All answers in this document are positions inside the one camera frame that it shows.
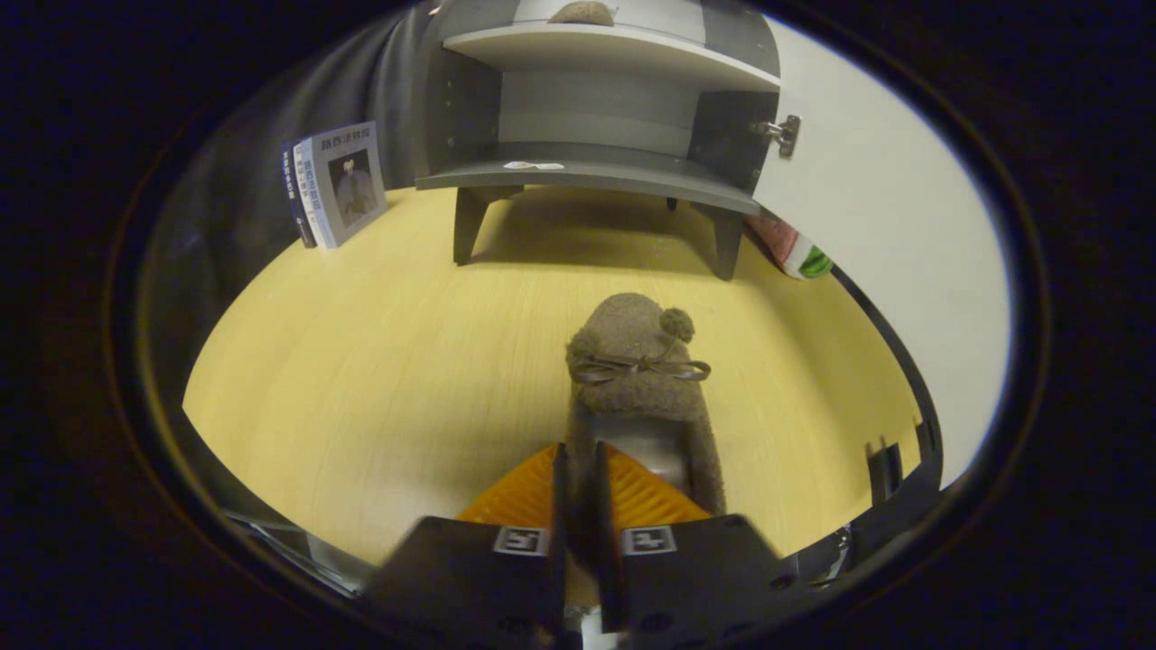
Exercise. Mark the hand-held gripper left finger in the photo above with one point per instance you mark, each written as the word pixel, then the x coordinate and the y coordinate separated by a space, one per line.
pixel 470 578

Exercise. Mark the black backdrop cloth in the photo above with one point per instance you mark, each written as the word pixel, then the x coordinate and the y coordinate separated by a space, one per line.
pixel 361 81

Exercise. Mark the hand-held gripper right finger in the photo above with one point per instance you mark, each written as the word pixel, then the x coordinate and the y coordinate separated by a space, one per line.
pixel 704 578

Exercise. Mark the brown fuzzy shoe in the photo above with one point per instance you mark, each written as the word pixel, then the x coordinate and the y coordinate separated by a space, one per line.
pixel 582 13
pixel 632 334

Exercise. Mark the metal door hinge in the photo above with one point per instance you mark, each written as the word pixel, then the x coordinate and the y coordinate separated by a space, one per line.
pixel 781 134

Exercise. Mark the white portrait cover book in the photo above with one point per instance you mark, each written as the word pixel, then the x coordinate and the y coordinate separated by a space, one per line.
pixel 348 181

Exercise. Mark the watermelon slice toy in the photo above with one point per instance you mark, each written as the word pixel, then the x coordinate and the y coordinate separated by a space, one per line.
pixel 799 253

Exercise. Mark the grey shoe cabinet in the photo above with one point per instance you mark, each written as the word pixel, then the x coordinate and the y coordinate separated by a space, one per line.
pixel 587 108

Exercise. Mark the white shoe cabinet door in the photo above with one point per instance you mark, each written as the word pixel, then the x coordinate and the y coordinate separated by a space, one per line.
pixel 885 199

